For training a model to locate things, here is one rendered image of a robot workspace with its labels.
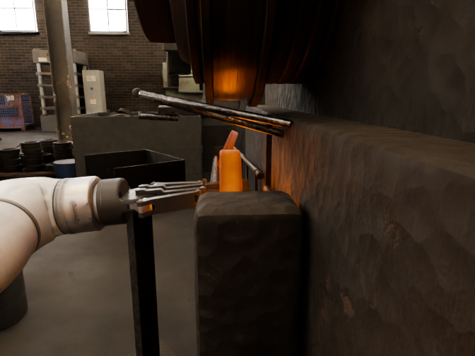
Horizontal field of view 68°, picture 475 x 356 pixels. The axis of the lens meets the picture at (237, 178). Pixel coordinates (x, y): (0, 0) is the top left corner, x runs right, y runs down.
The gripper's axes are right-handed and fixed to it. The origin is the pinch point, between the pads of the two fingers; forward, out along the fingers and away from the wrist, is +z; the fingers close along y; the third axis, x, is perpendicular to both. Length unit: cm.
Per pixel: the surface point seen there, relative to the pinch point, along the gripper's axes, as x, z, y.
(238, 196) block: 5.3, 0.9, 22.5
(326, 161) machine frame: 9.6, 7.6, 30.2
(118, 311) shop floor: -70, -51, -81
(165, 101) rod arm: 15.1, -6.6, 10.7
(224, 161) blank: 5.6, 0.0, 4.0
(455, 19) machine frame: 18.2, 13.8, 35.2
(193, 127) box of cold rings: -8, -22, -237
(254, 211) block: 5.0, 2.1, 26.8
